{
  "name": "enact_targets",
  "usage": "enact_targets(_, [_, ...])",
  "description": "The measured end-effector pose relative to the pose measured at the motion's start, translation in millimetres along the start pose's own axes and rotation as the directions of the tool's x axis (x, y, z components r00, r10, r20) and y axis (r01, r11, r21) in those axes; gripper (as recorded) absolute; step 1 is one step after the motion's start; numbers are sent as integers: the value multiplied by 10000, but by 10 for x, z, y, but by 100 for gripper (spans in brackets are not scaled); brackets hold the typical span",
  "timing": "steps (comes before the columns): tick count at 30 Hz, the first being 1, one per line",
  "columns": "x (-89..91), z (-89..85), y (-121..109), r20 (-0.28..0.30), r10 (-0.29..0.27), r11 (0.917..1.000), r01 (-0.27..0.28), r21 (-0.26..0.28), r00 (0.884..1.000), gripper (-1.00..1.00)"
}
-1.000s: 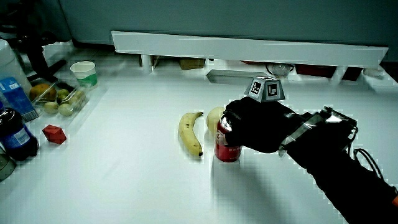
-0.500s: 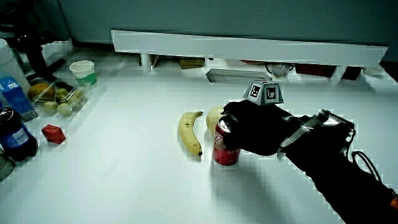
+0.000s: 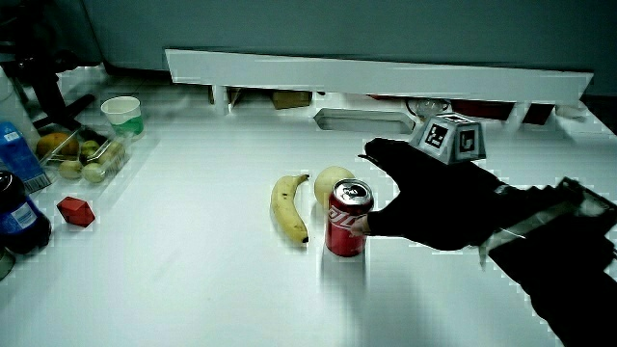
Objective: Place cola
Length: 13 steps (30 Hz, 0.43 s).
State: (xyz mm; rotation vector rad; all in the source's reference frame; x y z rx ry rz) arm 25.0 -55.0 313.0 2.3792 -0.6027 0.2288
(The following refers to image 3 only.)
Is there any person's right hand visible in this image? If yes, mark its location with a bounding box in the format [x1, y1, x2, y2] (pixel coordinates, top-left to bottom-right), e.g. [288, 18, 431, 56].
[348, 111, 505, 253]

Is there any red cola can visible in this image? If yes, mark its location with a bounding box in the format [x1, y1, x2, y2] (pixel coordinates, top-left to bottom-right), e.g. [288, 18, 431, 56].
[324, 178, 375, 258]

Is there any clear glass object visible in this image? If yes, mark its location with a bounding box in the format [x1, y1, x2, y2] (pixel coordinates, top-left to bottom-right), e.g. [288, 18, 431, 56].
[406, 97, 452, 120]

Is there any clear rectangular tray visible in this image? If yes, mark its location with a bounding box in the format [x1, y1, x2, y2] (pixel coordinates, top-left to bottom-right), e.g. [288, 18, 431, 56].
[312, 107, 416, 136]

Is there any pale yellow round fruit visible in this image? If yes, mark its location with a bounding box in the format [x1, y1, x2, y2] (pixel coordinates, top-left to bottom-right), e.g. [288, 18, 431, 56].
[313, 165, 357, 209]

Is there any long white shelf riser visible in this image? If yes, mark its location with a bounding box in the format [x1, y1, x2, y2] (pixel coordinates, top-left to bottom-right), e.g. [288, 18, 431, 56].
[165, 48, 595, 117]

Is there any yellow banana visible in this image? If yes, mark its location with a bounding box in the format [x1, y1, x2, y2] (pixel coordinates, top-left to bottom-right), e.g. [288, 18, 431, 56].
[270, 173, 311, 245]

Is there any brown cardboard box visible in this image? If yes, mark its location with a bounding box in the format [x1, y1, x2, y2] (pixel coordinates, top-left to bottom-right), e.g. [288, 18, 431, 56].
[271, 90, 313, 111]

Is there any white and green paper cup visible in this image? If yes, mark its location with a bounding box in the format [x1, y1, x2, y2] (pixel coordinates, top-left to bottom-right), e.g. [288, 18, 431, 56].
[100, 95, 146, 139]

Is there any clear plastic fruit tray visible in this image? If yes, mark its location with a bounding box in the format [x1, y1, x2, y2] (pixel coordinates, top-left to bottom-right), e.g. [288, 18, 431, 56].
[37, 125, 134, 190]

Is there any red polyhedron block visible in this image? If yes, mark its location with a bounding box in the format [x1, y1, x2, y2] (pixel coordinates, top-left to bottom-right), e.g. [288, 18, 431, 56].
[56, 195, 96, 228]

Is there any orange mango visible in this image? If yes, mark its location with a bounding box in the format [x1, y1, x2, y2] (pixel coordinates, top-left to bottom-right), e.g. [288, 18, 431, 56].
[36, 132, 80, 159]

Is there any black tripod stand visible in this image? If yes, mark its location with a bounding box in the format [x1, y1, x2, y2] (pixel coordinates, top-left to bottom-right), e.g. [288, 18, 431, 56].
[0, 0, 97, 132]

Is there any dark soda bottle blue label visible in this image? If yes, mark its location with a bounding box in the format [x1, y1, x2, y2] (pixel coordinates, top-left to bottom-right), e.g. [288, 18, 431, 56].
[0, 170, 53, 255]

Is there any blue carton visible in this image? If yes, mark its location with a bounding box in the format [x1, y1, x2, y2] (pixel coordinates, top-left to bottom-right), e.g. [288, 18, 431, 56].
[0, 120, 52, 195]

